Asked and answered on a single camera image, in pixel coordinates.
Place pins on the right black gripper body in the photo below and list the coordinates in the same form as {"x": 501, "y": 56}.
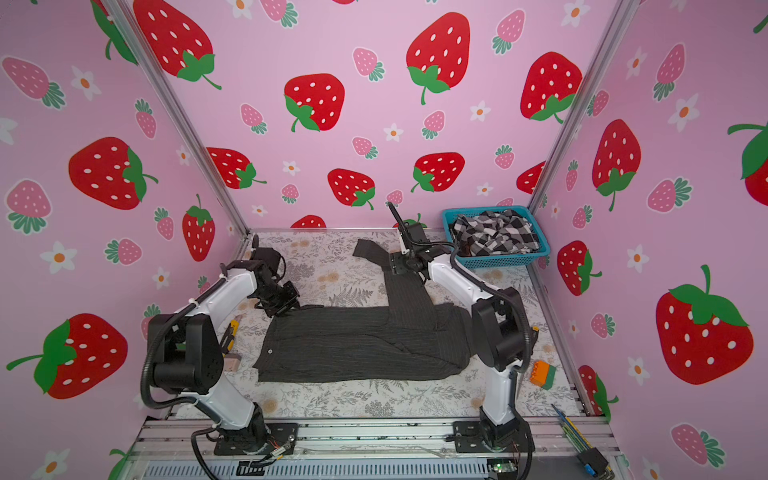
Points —
{"x": 401, "y": 262}

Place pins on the black white checkered shirt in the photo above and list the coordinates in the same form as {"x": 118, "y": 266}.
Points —
{"x": 494, "y": 233}

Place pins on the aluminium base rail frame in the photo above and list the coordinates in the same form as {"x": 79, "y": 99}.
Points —
{"x": 417, "y": 448}

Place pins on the yellow black handled tool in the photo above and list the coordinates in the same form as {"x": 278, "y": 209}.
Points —
{"x": 229, "y": 337}

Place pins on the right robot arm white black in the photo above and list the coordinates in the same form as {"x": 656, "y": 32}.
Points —
{"x": 501, "y": 336}

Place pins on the small wooden block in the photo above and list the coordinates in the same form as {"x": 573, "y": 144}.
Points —
{"x": 232, "y": 362}

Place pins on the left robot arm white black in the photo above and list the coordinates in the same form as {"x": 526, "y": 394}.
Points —
{"x": 184, "y": 361}

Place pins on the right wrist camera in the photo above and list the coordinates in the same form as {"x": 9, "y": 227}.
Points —
{"x": 412, "y": 234}

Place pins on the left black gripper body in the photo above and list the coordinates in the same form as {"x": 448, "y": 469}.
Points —
{"x": 280, "y": 299}

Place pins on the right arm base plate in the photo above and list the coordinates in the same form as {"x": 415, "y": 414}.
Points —
{"x": 486, "y": 437}

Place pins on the teal plastic basket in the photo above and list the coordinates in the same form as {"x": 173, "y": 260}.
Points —
{"x": 450, "y": 215}

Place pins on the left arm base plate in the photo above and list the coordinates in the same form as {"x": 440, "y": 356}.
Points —
{"x": 258, "y": 440}

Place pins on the orange green toy block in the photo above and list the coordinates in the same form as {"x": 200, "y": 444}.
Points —
{"x": 543, "y": 374}

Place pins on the dark grey pinstriped shirt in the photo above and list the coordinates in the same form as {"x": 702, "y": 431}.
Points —
{"x": 409, "y": 339}

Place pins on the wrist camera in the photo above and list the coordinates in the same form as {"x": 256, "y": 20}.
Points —
{"x": 272, "y": 259}
{"x": 412, "y": 234}

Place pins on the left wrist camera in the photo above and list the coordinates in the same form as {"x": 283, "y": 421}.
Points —
{"x": 272, "y": 259}

